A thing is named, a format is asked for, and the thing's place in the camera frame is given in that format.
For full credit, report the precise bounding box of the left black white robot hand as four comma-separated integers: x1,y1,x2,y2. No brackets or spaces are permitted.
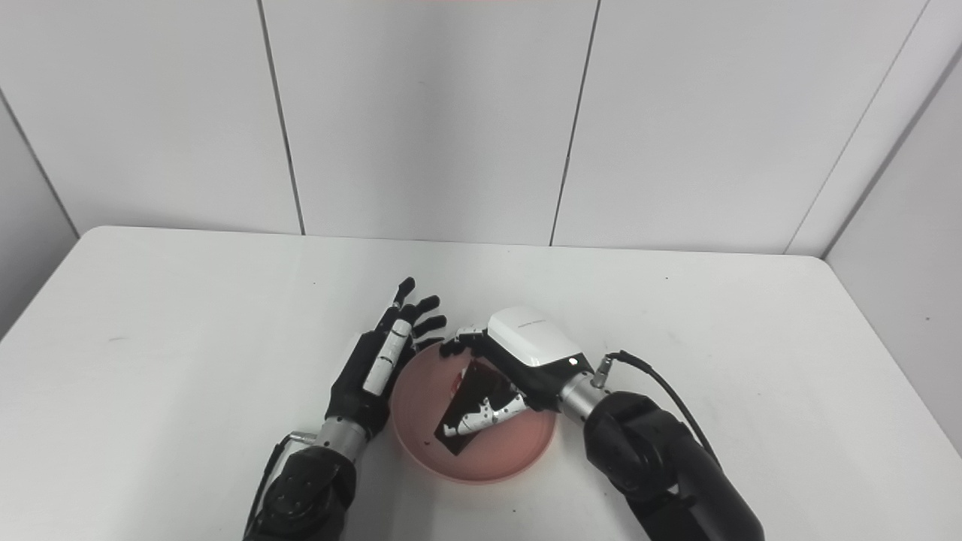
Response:
325,277,449,441

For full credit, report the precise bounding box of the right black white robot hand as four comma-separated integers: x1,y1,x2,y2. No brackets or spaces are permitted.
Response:
439,306,596,439

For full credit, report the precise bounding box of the chocolate cake slice with fruit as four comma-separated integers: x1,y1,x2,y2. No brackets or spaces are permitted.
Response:
434,359,521,456

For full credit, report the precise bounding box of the pink round plate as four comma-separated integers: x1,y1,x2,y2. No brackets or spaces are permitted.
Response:
389,342,558,484

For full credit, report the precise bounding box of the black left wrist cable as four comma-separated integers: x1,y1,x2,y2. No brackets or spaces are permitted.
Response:
243,431,316,540

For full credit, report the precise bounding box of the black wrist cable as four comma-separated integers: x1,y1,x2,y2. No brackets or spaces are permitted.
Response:
592,351,724,468
243,431,316,540

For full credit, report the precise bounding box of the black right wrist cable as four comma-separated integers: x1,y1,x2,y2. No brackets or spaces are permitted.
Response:
592,351,724,468

